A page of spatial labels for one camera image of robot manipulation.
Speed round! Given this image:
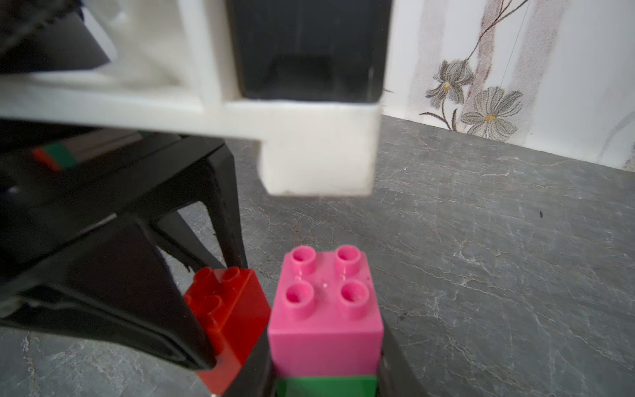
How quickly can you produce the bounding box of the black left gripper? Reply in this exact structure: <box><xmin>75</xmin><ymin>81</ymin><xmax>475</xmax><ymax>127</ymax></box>
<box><xmin>1</xmin><ymin>133</ymin><xmax>248</xmax><ymax>371</ymax></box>

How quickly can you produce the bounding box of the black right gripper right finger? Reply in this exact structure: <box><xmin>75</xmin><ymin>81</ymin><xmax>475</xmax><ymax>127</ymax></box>
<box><xmin>376</xmin><ymin>327</ymin><xmax>428</xmax><ymax>397</ymax></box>

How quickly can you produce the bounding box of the green lego brick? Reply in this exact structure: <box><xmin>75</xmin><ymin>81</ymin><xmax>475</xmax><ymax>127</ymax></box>
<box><xmin>275</xmin><ymin>375</ymin><xmax>378</xmax><ymax>397</ymax></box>

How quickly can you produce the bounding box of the pink lego brick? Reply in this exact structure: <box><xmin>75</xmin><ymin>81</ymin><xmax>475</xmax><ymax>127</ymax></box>
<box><xmin>267</xmin><ymin>245</ymin><xmax>385</xmax><ymax>378</ymax></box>

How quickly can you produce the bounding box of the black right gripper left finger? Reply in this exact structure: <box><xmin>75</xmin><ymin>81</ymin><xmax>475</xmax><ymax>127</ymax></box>
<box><xmin>223</xmin><ymin>337</ymin><xmax>275</xmax><ymax>397</ymax></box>

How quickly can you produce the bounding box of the small red lego brick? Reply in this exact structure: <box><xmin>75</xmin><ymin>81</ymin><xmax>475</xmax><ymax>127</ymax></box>
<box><xmin>184</xmin><ymin>267</ymin><xmax>271</xmax><ymax>395</ymax></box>

